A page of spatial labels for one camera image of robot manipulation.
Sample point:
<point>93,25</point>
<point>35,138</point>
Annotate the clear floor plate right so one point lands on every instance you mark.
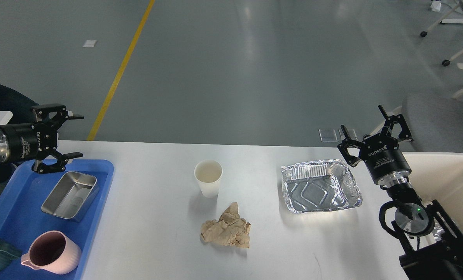
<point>351,132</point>

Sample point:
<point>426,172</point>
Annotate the pink ribbed mug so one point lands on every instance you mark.
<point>52,251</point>

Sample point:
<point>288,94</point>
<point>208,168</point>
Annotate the white floor plate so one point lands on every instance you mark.
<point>89,43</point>

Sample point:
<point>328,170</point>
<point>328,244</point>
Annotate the grey office chair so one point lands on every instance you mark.
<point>435,122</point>

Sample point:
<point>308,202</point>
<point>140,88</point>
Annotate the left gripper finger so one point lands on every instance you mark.
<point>59,166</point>
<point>53,114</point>

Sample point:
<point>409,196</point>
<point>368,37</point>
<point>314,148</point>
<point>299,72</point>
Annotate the blue plastic tray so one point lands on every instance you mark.
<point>22,220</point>

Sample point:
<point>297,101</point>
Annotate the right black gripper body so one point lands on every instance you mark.
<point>382,157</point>

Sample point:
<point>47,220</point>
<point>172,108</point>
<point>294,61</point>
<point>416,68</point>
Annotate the seated person in jeans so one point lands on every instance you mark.
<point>18,104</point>

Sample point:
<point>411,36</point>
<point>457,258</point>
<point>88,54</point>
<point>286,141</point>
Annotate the clear floor plate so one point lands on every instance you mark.
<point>328,135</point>
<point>351,132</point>

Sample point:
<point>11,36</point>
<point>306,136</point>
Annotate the white paper cup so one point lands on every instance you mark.
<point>208,175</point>

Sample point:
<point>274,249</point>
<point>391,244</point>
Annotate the crumpled brown paper napkin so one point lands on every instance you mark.
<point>229,230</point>

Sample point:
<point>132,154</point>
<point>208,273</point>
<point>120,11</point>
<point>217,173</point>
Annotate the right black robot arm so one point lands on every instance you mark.
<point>431,241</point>

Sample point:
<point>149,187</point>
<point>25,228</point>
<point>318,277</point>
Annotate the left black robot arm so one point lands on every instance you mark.
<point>38,140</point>

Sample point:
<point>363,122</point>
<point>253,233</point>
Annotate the beige plastic bin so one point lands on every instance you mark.
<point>439,176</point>

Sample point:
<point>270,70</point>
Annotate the foil tray in bin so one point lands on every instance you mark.
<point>437,233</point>

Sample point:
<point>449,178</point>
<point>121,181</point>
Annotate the aluminium foil tray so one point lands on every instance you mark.
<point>319,186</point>

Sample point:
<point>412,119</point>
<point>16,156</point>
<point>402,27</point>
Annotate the square stainless steel dish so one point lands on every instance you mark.
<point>72,196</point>

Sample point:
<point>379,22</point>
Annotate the clear floor plate left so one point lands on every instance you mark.
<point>328,135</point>

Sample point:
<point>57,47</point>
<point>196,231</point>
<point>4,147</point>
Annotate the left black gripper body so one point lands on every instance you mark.
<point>22,142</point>

